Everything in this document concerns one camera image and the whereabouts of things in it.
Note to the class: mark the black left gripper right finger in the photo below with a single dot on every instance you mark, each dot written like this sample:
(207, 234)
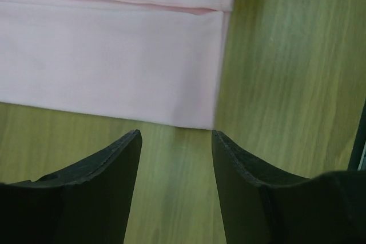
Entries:
(261, 203)

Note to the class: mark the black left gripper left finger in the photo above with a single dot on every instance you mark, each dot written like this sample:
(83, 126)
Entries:
(86, 202)

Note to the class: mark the light pink t shirt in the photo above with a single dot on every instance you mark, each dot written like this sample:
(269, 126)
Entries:
(148, 60)

